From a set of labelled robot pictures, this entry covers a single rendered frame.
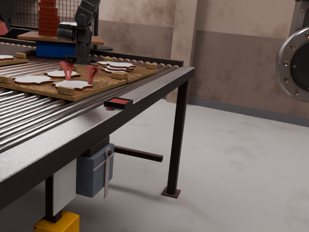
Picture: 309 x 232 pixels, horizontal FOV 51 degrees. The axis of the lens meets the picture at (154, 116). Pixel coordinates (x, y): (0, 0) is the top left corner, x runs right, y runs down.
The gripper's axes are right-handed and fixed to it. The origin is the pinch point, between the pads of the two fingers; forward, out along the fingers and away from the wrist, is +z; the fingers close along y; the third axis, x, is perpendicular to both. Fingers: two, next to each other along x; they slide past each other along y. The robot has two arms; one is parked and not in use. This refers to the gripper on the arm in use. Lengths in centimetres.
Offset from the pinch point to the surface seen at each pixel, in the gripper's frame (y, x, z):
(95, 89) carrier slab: 9.4, -2.5, 2.0
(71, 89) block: 8.6, -17.0, 2.8
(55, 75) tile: -13.6, 4.0, -0.6
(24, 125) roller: 12.9, -42.8, 12.4
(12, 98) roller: -8.3, -24.8, 8.3
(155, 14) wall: -113, 361, -108
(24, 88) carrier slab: -10.5, -17.1, 5.0
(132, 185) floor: -14, 113, 74
